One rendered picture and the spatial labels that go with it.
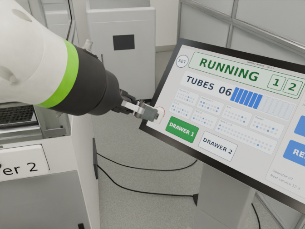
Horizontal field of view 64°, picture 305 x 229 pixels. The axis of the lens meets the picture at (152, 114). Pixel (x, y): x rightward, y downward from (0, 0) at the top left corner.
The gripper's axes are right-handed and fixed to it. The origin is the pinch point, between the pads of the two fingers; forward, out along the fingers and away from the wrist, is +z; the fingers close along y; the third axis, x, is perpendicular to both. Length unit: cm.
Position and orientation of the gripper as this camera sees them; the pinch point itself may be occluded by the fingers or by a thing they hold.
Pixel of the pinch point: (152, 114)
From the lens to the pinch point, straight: 54.0
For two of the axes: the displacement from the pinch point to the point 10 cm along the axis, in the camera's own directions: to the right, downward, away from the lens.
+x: -4.0, 9.2, 0.2
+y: -7.7, -3.5, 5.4
